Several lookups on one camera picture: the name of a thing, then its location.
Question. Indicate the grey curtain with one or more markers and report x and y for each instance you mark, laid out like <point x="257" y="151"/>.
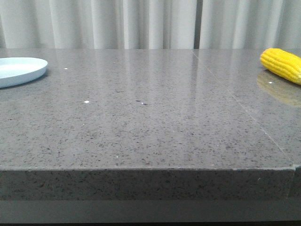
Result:
<point x="150" y="24"/>

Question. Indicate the light blue round plate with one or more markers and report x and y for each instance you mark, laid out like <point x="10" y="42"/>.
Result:
<point x="19" y="70"/>

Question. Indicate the yellow corn cob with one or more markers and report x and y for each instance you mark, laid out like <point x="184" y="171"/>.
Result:
<point x="282" y="63"/>

